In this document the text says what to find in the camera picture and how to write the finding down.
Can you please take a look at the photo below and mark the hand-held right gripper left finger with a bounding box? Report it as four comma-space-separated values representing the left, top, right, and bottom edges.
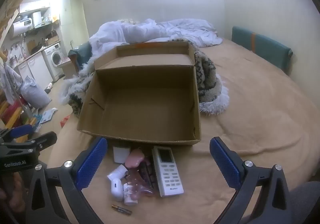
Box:
24, 136, 108, 224

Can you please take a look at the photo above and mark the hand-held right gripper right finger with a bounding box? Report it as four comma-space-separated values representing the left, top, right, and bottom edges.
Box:
209, 136, 300, 224

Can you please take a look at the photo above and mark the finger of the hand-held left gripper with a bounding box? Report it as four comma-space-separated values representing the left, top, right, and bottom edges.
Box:
0, 124, 33, 142
5, 131, 58, 154

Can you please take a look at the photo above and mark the white plastic handheld device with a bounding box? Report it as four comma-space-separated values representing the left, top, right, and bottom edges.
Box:
107, 164, 128, 201

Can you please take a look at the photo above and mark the pink heart-shaped case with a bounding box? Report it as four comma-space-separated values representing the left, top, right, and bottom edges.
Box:
125, 149, 147, 168

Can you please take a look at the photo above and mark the small dark battery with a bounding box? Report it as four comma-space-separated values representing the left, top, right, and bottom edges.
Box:
111, 204, 132, 214

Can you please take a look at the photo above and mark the black charger with cable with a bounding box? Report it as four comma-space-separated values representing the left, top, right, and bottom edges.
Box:
139, 156, 158, 189

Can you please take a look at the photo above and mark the white remote control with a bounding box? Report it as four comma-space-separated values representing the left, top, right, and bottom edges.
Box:
152, 146, 185, 198

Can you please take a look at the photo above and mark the brown cardboard box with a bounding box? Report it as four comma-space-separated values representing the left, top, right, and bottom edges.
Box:
76, 41, 202, 146

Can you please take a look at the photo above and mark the yellow wooden rack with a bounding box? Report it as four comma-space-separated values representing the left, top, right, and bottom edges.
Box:
0, 99, 38, 134

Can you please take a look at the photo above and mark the blue white paper packet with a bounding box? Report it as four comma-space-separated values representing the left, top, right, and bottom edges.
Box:
40, 108, 58, 124

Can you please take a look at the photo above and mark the white square card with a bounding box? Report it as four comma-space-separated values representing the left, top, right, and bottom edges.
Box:
112, 146, 131, 164

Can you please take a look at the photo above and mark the grey white stuffed bag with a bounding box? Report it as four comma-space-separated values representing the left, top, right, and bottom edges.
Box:
20, 76, 50, 109

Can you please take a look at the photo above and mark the hanging pale cloth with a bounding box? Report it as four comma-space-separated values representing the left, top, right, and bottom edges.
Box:
0, 64, 23, 104

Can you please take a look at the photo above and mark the pink transparent hair clip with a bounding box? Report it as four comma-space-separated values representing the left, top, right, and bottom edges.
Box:
125, 159, 153, 199

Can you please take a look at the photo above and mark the white kitchen cabinet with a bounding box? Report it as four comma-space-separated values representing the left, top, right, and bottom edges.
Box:
17, 53, 54, 87

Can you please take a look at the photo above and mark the small beige side table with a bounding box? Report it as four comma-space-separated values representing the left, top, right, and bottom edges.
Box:
61, 59, 78, 79

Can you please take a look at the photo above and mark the white washing machine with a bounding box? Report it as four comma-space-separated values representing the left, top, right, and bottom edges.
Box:
42, 43, 64, 81

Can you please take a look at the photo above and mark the shaggy patterned blanket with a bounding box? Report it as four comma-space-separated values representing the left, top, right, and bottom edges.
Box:
60, 36, 229, 116

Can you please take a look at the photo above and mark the teal armchair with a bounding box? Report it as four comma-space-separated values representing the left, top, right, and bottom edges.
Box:
69, 41, 92, 69

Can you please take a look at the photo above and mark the white water heater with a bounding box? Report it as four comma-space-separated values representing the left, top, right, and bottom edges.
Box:
12, 18, 34, 37

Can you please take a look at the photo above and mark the white cylinder tank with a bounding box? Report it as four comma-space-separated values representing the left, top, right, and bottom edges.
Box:
32, 11, 43, 28

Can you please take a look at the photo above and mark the teal headboard cushion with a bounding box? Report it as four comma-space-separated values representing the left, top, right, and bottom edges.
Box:
231, 26, 293, 71

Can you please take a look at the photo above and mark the white duvet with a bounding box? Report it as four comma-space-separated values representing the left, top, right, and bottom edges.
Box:
89, 18, 223, 52

